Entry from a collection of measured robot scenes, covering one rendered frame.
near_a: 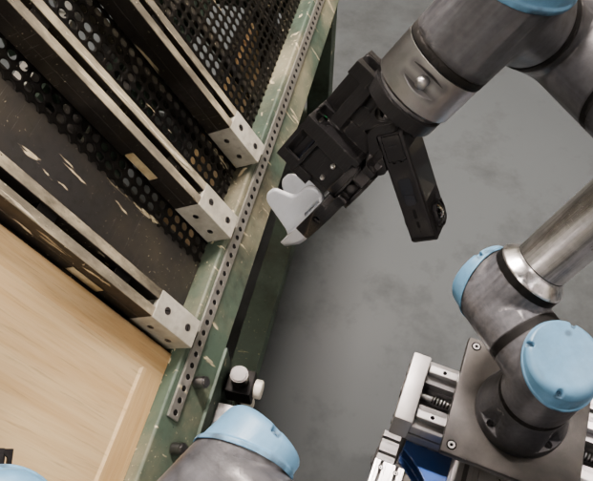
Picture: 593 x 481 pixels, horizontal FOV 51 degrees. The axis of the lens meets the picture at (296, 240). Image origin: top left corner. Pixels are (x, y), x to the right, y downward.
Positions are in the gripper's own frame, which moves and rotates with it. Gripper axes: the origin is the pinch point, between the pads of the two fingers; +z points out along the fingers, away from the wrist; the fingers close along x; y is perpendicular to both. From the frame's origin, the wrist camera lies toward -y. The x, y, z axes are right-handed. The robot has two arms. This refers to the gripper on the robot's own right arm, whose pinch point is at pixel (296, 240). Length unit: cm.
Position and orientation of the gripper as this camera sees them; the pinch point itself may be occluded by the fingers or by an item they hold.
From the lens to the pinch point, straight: 64.9
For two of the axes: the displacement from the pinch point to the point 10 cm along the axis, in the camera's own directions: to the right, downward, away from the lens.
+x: -4.1, 4.7, -7.8
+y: -7.2, -6.9, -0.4
